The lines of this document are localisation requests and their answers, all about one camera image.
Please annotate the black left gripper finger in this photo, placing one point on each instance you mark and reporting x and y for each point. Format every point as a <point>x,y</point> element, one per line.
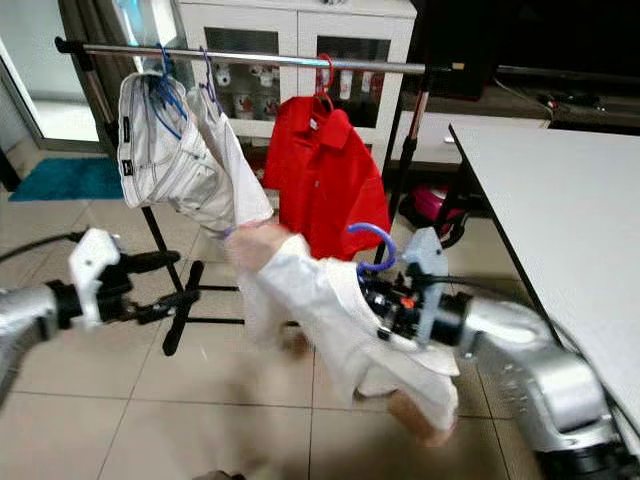
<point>170,304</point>
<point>152,264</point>

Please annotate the cream shirt peach cuffs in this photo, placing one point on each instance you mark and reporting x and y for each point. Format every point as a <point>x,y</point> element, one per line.
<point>330,310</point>

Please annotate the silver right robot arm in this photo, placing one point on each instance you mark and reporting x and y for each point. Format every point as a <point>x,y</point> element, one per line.
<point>540,370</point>

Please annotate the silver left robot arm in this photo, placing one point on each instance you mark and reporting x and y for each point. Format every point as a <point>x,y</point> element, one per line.
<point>25,310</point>

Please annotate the thin purple hanger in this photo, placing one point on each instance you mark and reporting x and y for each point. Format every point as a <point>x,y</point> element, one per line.
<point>210,82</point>

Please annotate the red hanger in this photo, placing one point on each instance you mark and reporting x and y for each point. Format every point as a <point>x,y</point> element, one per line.
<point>328,75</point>

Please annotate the white shorts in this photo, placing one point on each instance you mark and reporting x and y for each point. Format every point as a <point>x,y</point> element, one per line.
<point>160,170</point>

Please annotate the pink plastic appliance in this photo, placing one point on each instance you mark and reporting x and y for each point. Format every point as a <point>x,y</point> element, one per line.
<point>432,208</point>

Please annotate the teal floor mat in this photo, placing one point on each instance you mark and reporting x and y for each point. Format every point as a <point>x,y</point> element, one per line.
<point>70,180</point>

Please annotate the plain red polo shirt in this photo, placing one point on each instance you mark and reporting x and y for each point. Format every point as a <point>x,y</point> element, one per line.
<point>325,175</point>

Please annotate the plain white shirt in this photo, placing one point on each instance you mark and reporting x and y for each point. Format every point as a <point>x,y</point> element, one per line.
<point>240,180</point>

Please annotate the white low tv bench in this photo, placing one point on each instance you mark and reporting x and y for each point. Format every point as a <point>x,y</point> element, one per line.
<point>430,140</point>

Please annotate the dark curtain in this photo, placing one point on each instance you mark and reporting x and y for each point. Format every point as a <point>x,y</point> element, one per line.
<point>100,110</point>

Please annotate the black furniture leg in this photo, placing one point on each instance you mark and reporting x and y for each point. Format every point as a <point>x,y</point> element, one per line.
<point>10,168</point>

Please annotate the long white table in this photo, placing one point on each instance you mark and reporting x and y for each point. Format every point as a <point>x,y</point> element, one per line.
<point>560,230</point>

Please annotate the white glass door cabinet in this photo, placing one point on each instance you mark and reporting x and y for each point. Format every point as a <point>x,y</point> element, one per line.
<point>295,22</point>

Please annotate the black television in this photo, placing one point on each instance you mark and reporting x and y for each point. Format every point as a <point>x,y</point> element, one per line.
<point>530,40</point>

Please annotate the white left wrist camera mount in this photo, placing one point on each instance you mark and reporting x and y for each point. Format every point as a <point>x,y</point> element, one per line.
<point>92,265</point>

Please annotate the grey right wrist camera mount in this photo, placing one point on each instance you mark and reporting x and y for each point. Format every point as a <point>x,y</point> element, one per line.
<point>425,260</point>

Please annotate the black clothes rack silver rail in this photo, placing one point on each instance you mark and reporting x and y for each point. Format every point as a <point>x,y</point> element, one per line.
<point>260,56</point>

